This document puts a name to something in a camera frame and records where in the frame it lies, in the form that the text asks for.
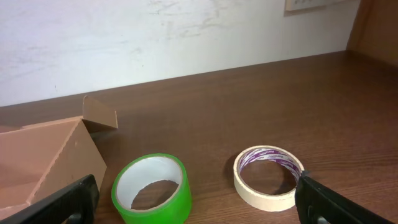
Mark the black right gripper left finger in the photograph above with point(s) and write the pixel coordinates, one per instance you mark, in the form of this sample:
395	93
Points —
75	203

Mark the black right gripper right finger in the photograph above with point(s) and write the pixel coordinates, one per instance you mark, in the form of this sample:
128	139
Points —
316	203

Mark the beige masking tape roll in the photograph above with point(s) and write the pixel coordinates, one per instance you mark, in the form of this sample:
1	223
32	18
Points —
257	199

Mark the green tape roll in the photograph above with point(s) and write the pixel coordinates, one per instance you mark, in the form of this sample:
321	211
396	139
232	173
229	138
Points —
144	171

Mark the brown cardboard box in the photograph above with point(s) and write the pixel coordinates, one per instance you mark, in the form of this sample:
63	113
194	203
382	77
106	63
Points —
39	159

